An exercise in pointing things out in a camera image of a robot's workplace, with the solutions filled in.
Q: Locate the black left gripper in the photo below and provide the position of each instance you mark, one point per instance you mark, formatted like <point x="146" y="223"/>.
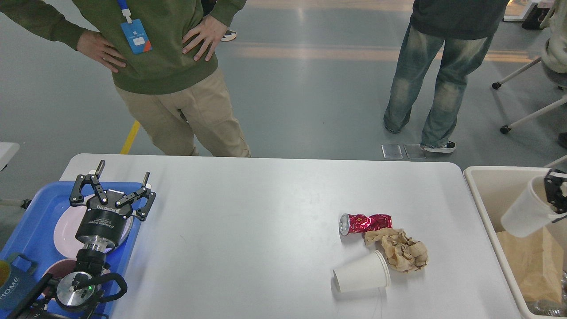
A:
<point x="104" y="221"/>

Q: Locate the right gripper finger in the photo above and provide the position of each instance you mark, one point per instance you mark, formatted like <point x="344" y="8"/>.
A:
<point x="553" y="192"/>

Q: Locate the white paper cup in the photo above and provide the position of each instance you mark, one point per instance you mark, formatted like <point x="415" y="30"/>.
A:
<point x="368" y="272"/>
<point x="531" y="210"/>

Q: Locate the pink plate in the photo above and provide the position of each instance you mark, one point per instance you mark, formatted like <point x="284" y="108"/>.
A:
<point x="65" y="231"/>

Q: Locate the brown paper bag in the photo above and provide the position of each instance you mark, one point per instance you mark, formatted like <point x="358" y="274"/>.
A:
<point x="537" y="264"/>

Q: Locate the clear plastic bag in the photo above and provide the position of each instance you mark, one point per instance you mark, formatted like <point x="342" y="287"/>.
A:
<point x="550" y="308"/>

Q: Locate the brown paper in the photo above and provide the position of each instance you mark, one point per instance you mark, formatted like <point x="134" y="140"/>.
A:
<point x="402" y="252"/>

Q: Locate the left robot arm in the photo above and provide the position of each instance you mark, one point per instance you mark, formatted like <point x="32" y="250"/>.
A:
<point x="91" y="282"/>

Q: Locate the beige plastic bin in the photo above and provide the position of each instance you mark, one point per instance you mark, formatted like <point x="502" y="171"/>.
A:
<point x="494" y="189"/>

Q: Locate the chair leg with caster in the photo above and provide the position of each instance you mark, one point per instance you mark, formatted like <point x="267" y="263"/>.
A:
<point x="505" y="129"/>

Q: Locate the teal mug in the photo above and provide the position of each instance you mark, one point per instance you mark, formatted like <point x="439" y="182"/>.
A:
<point x="15" y="283"/>

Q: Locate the white side table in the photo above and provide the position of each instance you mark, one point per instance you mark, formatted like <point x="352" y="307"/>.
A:
<point x="7" y="152"/>

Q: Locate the clear floor plate right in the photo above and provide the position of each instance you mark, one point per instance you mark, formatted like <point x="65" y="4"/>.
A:
<point x="414" y="151"/>

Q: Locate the clear floor plate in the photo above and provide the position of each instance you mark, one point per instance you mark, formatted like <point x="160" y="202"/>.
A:
<point x="392" y="151"/>
<point x="414" y="151"/>

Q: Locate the clear floor plate left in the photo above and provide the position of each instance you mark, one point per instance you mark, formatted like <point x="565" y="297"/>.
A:
<point x="392" y="151"/>

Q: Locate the person in green sweater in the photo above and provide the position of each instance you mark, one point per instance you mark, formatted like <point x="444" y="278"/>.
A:
<point x="176" y="91"/>

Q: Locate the person in blue jeans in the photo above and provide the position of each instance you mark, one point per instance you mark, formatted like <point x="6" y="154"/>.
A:
<point x="463" y="30"/>

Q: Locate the blue id badge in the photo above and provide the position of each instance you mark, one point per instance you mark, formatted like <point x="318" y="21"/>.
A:
<point x="136" y="36"/>

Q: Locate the person in black sneakers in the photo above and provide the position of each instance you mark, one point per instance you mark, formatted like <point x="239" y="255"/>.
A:
<point x="208" y="6"/>

